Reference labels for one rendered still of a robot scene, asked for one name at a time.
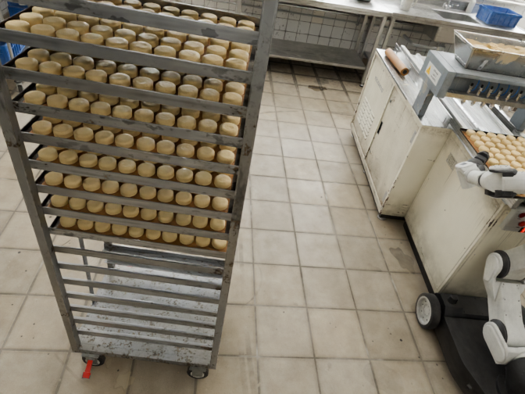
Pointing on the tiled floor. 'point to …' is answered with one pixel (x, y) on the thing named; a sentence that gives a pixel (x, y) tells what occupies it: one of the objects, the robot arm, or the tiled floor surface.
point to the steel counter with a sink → (445, 13)
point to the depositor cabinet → (398, 137)
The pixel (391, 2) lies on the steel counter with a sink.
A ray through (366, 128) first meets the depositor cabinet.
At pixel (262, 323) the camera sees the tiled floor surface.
